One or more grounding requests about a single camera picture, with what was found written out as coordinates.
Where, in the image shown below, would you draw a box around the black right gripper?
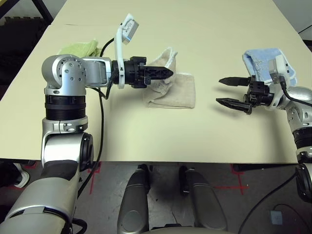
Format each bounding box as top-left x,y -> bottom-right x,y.
215,75 -> 271,115

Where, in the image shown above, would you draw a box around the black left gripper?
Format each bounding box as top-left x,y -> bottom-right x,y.
123,56 -> 174,89

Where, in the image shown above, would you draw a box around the beige towel white trim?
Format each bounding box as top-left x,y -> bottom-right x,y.
142,47 -> 196,109

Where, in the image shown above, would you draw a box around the blue folded towel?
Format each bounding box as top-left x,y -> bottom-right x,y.
242,47 -> 298,86

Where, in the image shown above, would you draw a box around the green folded towel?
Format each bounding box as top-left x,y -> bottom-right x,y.
56,39 -> 103,59

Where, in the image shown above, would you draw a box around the red floor tape mark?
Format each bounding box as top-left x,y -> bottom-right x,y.
87,162 -> 102,195
215,163 -> 250,195

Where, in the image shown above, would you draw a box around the grey robot right leg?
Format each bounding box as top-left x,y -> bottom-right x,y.
179,165 -> 227,231

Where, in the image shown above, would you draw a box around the grey power adapter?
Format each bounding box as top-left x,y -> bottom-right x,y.
270,210 -> 283,224

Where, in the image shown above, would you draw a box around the black foam floor mat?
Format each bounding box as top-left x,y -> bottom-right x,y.
0,16 -> 51,98

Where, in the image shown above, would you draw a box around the beige robot torso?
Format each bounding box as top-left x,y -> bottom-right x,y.
146,225 -> 230,234

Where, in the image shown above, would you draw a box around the white bystander shoe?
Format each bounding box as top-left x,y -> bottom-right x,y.
13,162 -> 30,188

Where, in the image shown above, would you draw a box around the bystander leg dark trousers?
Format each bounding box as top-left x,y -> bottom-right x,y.
0,159 -> 25,188

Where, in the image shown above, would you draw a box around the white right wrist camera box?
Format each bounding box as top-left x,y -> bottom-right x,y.
264,55 -> 297,111

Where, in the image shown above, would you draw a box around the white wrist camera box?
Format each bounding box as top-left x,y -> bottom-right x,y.
114,13 -> 141,90
264,55 -> 297,111

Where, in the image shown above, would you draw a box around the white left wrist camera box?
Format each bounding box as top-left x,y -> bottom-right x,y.
114,13 -> 141,90

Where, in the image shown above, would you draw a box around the black left camera cable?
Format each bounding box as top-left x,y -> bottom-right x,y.
73,36 -> 115,234

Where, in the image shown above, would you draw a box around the thin black adapter cable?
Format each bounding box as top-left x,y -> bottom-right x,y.
273,204 -> 310,220

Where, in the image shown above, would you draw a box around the black metal frame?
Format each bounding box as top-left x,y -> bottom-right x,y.
0,0 -> 54,25

